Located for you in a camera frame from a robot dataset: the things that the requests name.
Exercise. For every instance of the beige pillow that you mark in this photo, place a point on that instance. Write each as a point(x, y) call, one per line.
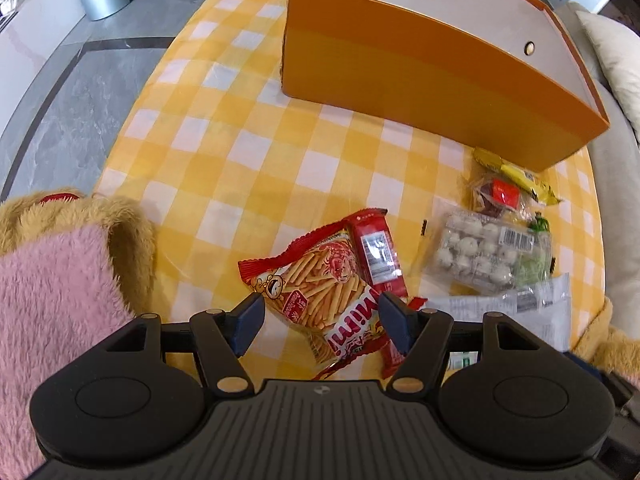
point(617, 55)

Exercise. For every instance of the brown plush cloth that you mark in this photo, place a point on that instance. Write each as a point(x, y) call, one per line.
point(125, 230)
point(612, 345)

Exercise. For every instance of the pink fuzzy blanket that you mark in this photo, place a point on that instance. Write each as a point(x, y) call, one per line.
point(55, 310)

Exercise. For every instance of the red wafer bar packet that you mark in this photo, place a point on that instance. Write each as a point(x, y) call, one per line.
point(377, 252)

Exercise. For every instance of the clear tray of white balls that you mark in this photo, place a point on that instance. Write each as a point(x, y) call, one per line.
point(475, 252)

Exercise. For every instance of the red fries snack bag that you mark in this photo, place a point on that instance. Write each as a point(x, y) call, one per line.
point(320, 285)

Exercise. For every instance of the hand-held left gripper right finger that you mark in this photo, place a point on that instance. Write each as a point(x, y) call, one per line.
point(395, 322)

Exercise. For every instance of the yellow snack packet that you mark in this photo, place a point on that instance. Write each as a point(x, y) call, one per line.
point(520, 176)

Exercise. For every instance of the beige sofa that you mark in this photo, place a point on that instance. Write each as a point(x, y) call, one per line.
point(617, 200)

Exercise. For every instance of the orange cardboard box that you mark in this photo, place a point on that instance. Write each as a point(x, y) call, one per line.
point(400, 75)

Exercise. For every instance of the clear packet with red sweet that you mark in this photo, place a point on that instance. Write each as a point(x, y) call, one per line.
point(500, 194)

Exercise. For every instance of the white clear snack packet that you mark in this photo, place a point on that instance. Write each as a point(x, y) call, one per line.
point(505, 305)

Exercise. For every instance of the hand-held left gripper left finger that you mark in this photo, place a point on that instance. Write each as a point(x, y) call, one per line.
point(248, 322)

